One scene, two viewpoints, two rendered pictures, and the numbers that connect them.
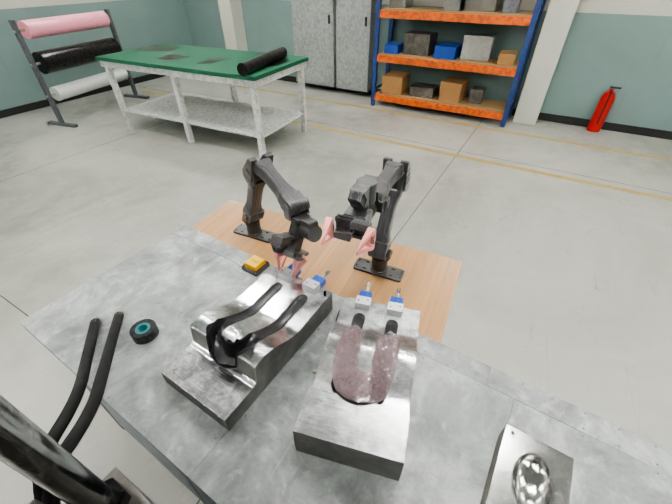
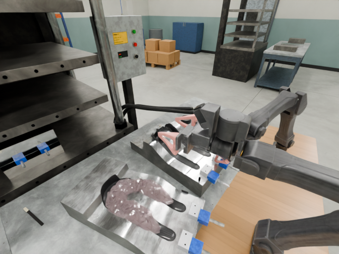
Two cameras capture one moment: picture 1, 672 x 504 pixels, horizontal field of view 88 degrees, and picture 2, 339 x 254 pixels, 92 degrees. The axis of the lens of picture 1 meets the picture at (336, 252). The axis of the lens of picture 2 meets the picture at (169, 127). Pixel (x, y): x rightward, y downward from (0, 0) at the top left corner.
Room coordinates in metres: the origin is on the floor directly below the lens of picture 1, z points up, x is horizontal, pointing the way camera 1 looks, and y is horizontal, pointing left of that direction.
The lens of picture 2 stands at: (0.76, -0.43, 1.50)
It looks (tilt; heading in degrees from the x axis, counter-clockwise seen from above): 35 degrees down; 98
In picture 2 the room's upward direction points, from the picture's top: straight up
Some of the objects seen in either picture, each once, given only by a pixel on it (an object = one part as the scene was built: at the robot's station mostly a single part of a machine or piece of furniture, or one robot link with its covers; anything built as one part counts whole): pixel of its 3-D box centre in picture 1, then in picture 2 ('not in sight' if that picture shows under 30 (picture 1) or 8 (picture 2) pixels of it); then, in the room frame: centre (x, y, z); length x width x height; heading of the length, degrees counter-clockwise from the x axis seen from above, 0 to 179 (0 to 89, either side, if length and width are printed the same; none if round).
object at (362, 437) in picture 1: (367, 365); (136, 204); (0.57, -0.09, 0.86); 0.50 x 0.26 x 0.11; 164
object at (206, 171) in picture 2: (319, 280); (215, 178); (0.89, 0.06, 0.89); 0.13 x 0.05 x 0.05; 147
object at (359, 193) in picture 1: (357, 207); (203, 123); (0.79, -0.06, 1.25); 0.07 x 0.06 x 0.11; 65
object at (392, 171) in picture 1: (385, 188); (310, 188); (1.03, -0.17, 1.17); 0.30 x 0.09 x 0.12; 155
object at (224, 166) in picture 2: (294, 269); (226, 164); (0.95, 0.15, 0.89); 0.13 x 0.05 x 0.05; 148
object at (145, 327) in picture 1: (144, 331); (185, 119); (0.73, 0.63, 0.82); 0.08 x 0.08 x 0.04
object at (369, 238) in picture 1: (358, 241); (173, 136); (0.72, -0.06, 1.20); 0.09 x 0.07 x 0.07; 155
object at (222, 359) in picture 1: (257, 317); (177, 143); (0.70, 0.24, 0.92); 0.35 x 0.16 x 0.09; 147
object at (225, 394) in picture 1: (254, 329); (176, 147); (0.69, 0.26, 0.87); 0.50 x 0.26 x 0.14; 147
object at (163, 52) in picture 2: not in sight; (159, 52); (-0.42, 5.27, 0.37); 1.20 x 0.82 x 0.74; 158
